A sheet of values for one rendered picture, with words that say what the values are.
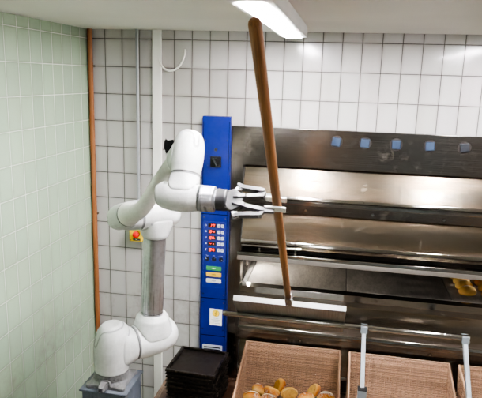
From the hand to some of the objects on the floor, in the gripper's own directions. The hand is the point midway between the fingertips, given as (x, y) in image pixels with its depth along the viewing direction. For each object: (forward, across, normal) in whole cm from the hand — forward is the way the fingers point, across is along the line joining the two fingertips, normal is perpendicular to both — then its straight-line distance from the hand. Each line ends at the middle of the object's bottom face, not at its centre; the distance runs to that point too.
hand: (276, 204), depth 185 cm
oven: (+52, +6, -292) cm, 296 cm away
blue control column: (-45, +7, -292) cm, 295 cm away
